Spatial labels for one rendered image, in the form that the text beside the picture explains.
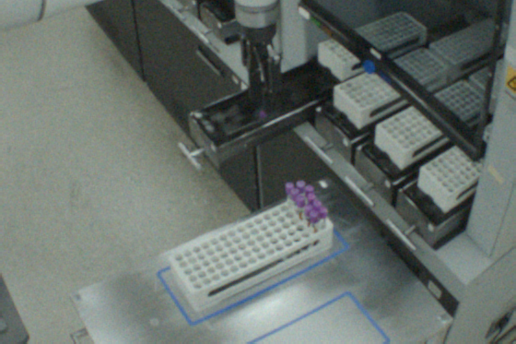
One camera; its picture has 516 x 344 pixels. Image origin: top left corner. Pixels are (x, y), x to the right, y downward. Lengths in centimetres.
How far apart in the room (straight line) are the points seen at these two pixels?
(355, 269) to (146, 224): 130
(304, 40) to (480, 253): 70
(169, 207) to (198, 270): 128
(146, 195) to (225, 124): 102
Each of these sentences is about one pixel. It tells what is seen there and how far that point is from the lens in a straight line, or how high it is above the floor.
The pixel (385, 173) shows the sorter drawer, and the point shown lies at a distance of 155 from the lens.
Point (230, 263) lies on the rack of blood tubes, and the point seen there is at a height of 87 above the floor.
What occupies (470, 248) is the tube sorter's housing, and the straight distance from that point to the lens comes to 154.
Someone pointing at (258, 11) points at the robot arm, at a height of 113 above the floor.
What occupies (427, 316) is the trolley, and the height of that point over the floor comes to 82.
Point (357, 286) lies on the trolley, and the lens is 134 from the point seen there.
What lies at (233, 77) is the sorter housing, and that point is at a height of 64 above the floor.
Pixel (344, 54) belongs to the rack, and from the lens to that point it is 176.
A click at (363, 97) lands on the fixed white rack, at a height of 86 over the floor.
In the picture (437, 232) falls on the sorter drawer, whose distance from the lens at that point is 147.
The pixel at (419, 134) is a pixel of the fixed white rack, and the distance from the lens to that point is 156.
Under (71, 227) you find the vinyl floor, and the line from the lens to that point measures 260.
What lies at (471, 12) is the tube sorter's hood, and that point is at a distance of 123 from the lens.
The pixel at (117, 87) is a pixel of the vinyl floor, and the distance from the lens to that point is 312.
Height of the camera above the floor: 193
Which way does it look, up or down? 45 degrees down
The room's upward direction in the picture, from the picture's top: 4 degrees counter-clockwise
